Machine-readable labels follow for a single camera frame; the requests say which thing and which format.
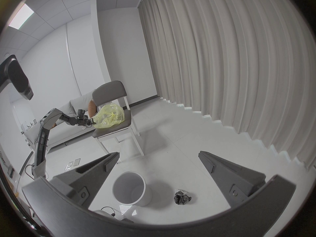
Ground beige curtain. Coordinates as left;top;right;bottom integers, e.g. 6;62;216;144
137;0;316;170

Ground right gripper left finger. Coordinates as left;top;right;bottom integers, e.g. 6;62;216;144
51;152;120;210

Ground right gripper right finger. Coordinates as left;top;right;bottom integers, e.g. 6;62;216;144
198;151;266;208

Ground white sofa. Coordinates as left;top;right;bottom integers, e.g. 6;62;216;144
21;93;99;152

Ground orange cushion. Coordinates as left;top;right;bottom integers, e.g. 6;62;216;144
88;100;97;117

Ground grey and white chair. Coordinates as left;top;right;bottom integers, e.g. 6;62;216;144
92;80;145;157

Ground black cable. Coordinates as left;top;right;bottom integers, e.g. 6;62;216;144
101;206;117;217

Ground yellow plastic bag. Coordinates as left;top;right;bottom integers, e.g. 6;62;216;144
92;103;125;129

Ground ceiling light panel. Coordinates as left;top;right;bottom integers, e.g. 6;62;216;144
9;3;34;30

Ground white trash bin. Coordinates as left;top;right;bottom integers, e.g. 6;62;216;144
112;171;153;207

